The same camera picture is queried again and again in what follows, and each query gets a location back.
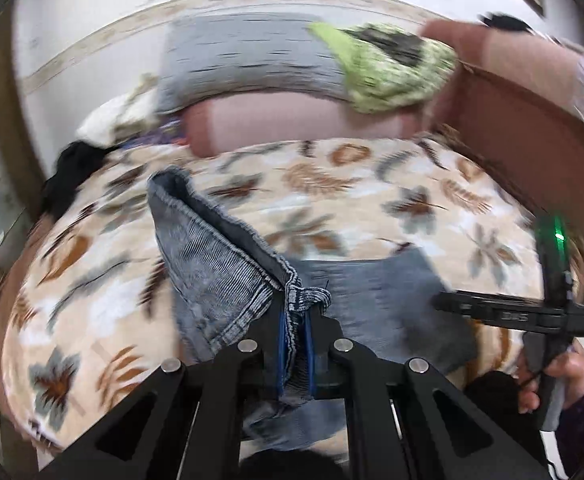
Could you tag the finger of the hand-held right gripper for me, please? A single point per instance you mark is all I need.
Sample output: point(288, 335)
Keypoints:
point(486, 307)

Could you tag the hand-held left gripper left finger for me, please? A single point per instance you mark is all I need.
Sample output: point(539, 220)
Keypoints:
point(283, 355)

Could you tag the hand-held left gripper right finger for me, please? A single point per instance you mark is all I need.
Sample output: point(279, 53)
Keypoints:
point(308, 355)

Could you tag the blue denim pants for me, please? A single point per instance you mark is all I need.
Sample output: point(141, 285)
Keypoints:
point(212, 270)

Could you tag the person's right hand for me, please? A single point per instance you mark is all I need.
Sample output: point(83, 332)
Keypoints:
point(574, 365)

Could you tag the leaf printed blanket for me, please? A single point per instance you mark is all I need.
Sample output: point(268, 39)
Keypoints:
point(347, 200)

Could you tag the pink and brown sofa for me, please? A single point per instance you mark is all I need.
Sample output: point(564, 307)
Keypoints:
point(496, 110)

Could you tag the green patterned folded blanket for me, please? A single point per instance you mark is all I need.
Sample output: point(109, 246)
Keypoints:
point(386, 85)

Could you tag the purple patterned cloth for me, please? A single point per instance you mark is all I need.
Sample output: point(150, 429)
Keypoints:
point(164, 134)

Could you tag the white crumpled cloth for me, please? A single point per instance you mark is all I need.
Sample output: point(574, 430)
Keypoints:
point(117, 115)

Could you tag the grey quilted pillow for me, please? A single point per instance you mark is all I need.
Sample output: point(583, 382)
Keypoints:
point(247, 60)

